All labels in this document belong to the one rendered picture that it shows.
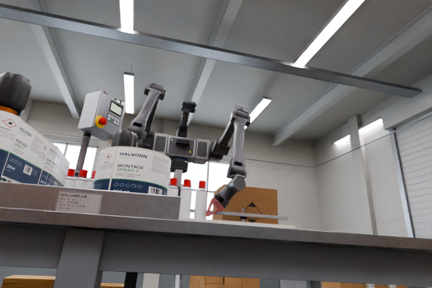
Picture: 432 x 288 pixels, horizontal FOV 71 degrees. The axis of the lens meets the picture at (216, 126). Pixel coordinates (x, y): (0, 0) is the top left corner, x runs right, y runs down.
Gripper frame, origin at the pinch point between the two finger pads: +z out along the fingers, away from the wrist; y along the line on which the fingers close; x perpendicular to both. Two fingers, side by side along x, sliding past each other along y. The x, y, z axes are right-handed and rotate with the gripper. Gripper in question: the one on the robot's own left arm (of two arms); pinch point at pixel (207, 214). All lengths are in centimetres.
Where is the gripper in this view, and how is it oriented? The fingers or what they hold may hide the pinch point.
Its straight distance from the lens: 138.6
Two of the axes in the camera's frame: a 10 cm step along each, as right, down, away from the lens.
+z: -6.7, 6.3, -3.9
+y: 1.8, -3.7, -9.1
